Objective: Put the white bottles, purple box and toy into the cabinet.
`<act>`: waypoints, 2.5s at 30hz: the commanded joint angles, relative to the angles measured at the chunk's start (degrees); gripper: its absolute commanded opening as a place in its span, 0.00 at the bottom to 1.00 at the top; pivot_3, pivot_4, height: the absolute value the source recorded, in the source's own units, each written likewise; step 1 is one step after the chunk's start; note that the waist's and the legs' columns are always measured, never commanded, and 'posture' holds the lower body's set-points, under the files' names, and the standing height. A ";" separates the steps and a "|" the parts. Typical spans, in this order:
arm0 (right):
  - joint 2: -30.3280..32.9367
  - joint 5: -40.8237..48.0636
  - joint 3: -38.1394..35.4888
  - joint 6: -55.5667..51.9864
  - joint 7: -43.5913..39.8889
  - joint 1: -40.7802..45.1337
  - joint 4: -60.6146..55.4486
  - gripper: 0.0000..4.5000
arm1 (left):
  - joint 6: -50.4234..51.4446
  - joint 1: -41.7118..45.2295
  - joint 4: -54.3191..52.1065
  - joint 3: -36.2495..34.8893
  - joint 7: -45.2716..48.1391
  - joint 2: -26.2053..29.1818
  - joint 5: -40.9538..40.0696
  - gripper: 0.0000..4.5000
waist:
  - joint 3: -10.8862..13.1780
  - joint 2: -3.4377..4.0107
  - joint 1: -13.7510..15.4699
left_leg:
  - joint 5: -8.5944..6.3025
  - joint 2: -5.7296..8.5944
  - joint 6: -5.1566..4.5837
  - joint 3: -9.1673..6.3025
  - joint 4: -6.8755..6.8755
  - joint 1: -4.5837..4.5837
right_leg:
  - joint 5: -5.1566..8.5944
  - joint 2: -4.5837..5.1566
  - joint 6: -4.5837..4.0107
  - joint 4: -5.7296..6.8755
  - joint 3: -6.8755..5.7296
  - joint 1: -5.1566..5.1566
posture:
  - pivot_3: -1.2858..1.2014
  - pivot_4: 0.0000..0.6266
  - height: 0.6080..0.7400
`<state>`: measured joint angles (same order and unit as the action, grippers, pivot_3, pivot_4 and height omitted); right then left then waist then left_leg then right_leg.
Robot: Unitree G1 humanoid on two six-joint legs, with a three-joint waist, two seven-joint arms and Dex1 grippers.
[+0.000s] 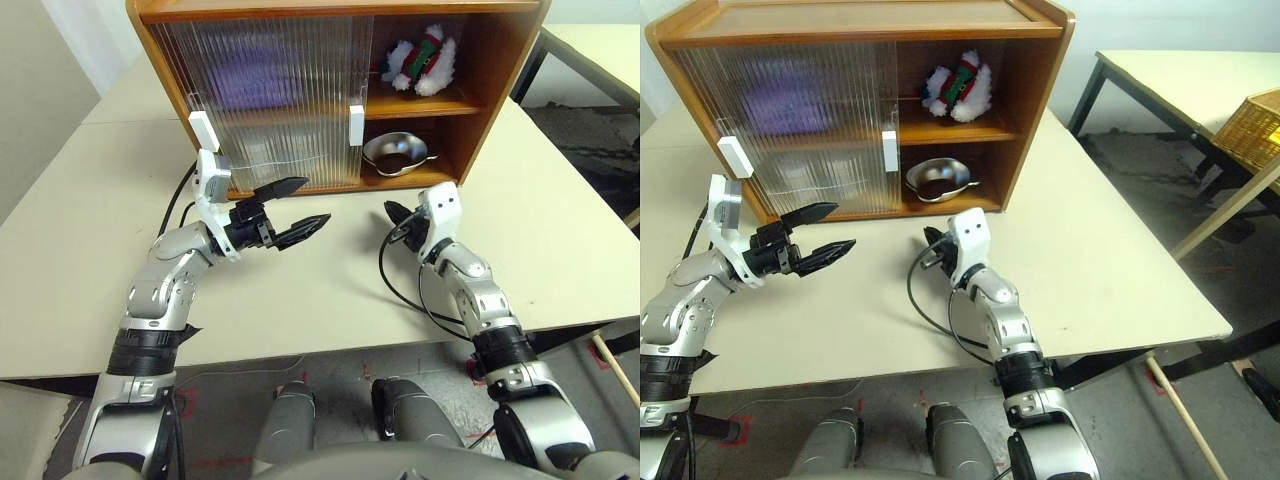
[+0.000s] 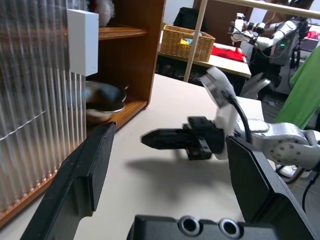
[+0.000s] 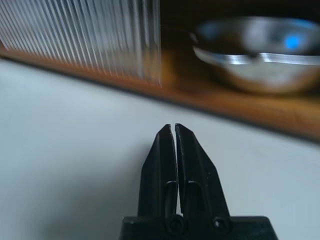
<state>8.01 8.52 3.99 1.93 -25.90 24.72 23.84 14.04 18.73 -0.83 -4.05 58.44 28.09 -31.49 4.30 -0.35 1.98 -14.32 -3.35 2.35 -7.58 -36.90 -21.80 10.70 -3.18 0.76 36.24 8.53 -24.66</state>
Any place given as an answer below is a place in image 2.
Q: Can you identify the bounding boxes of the background humanoid robot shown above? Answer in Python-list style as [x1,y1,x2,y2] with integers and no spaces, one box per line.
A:
[227,12,305,100]

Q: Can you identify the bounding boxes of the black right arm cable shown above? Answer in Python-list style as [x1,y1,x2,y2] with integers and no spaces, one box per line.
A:
[221,89,254,145]

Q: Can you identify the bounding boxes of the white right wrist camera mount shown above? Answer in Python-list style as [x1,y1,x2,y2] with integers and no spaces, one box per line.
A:
[199,66,237,161]

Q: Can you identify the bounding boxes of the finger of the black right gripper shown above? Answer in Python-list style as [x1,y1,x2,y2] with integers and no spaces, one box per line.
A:
[141,136,194,151]
[145,128,193,138]

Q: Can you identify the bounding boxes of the person in green shirt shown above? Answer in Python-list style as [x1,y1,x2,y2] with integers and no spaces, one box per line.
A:
[274,45,320,130]

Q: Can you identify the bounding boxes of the white shoe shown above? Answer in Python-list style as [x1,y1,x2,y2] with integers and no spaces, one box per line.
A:
[276,163,310,180]

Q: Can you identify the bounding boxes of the wicker basket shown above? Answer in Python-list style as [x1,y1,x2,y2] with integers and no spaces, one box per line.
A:
[158,24,216,63]

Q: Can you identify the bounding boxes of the wooden cabinet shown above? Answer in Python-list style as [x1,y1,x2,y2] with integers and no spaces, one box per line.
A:
[0,0,167,226]

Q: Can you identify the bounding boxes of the white background table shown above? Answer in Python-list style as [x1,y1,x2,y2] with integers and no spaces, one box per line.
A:
[156,42,252,78]

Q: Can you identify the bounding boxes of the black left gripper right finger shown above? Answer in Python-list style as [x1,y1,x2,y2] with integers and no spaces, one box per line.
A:
[224,134,318,240]

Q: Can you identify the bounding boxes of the light wooden frame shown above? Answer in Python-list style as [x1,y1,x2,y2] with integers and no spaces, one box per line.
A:
[183,0,320,83]

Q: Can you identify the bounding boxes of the white plush bear toy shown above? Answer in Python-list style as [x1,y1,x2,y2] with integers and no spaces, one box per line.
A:
[86,0,116,27]

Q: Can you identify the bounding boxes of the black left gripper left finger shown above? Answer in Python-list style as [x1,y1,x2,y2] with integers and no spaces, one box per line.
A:
[19,121,117,240]

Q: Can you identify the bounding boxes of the red cloth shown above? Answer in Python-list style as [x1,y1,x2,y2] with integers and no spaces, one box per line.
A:
[211,42,247,62]

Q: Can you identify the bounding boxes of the black jacket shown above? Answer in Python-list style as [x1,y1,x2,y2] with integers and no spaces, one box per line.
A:
[173,6,209,33]

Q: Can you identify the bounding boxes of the white door handle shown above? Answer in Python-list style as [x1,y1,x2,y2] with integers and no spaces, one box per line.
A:
[66,8,100,77]

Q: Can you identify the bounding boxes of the steel bowl with handles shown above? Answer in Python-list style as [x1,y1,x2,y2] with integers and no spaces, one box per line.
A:
[84,80,130,123]

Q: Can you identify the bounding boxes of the ribbed clear sliding door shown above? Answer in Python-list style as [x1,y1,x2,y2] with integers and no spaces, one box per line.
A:
[0,0,88,213]

